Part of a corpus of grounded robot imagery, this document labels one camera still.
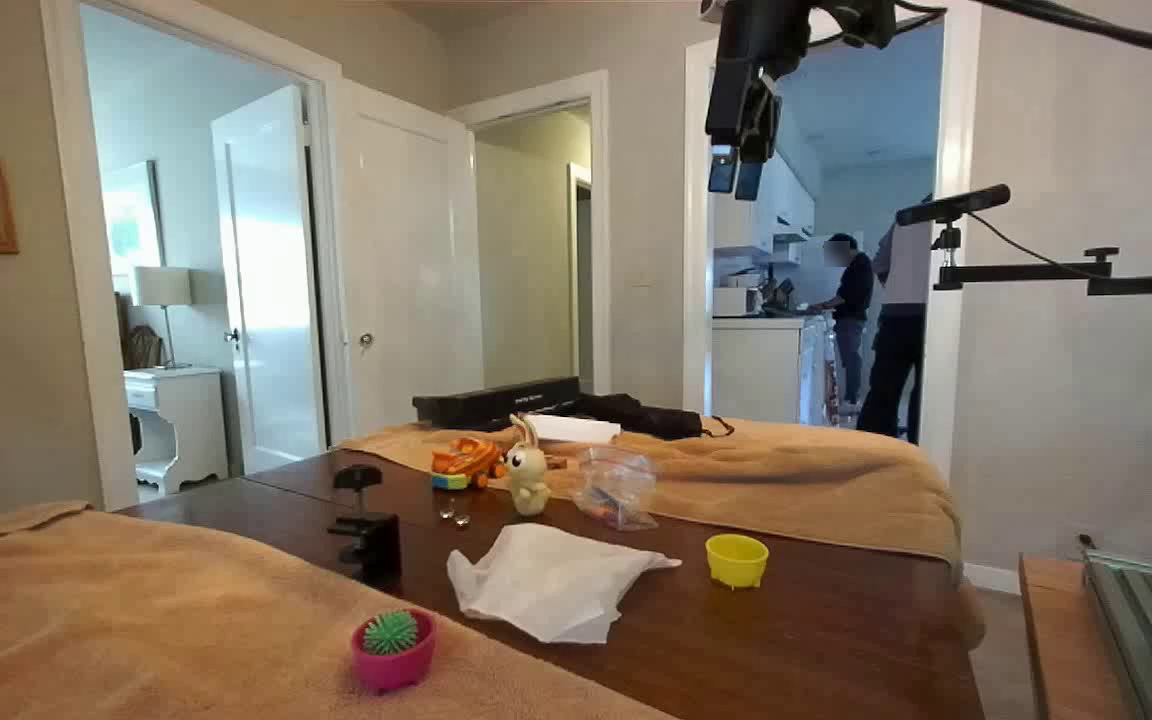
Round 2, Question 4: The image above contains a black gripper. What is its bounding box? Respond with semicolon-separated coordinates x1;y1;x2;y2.
699;0;813;199

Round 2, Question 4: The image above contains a white paper napkin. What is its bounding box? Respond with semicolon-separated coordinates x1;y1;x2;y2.
447;522;678;643

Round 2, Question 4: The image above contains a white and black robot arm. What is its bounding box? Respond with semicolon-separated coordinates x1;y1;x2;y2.
699;0;895;199

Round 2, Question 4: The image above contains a person in dark shirt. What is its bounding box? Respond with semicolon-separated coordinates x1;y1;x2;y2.
817;231;875;411

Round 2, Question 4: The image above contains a person in white shirt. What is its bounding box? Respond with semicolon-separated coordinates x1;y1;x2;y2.
861;225;932;445

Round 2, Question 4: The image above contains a white kitchen counter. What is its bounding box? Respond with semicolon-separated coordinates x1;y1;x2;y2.
711;317;826;423

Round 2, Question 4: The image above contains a black bag on towel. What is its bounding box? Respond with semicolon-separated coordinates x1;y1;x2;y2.
572;391;732;438

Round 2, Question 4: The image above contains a black keyboard bar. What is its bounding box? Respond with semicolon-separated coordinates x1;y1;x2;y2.
414;377;581;426

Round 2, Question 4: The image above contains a white paper sheet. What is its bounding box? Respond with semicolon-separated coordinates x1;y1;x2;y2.
523;411;621;445

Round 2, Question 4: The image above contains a white open door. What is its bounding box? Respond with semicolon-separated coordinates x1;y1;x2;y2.
342;83;484;434

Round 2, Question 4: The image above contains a yellow bunny toy figure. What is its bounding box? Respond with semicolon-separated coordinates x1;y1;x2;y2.
503;416;548;516

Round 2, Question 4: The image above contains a yellow plastic cup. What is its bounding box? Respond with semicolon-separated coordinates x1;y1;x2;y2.
704;531;768;587

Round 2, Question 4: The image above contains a black table clamp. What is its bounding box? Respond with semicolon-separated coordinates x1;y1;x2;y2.
330;465;401;587

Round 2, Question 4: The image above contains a green spiky ball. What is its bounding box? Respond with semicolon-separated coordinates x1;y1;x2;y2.
365;610;420;655

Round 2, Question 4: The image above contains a white table lamp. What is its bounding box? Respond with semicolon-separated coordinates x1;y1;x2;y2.
132;266;194;364

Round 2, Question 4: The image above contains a pink plastic bowl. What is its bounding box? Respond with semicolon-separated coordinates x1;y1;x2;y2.
354;606;435;693

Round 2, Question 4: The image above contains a wooden side table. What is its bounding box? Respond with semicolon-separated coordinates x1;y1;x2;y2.
1019;556;1131;720

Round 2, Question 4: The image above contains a white side cabinet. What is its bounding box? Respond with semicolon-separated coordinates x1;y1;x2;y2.
124;367;227;497

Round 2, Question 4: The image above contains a tan towel near left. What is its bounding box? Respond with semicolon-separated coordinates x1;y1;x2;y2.
0;499;667;720

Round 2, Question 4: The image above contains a black camera on stand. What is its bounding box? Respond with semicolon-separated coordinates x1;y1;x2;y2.
895;184;1011;229

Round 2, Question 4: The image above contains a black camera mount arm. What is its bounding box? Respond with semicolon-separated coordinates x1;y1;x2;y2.
932;248;1152;296

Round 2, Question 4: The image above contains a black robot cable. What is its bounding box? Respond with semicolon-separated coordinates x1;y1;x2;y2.
867;0;1152;72

